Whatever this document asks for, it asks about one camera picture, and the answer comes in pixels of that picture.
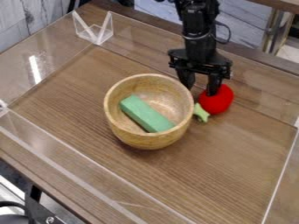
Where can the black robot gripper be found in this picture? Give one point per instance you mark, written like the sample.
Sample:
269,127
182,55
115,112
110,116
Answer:
217,67

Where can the red plush fruit green leaves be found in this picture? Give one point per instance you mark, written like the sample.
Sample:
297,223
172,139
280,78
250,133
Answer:
213,105

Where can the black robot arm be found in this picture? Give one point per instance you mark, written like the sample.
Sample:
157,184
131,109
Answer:
200,57

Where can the wooden bowl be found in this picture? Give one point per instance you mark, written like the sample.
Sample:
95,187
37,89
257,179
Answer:
168,96

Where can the green rectangular block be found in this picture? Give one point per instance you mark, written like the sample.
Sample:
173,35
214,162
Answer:
145,115

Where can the metal table leg frame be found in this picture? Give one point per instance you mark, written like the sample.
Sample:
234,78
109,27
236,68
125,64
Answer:
277,30

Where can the clear acrylic corner bracket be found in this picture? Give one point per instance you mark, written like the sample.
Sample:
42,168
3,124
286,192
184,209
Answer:
97,34

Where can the black table leg bracket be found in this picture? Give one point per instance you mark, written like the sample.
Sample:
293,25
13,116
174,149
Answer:
42,215

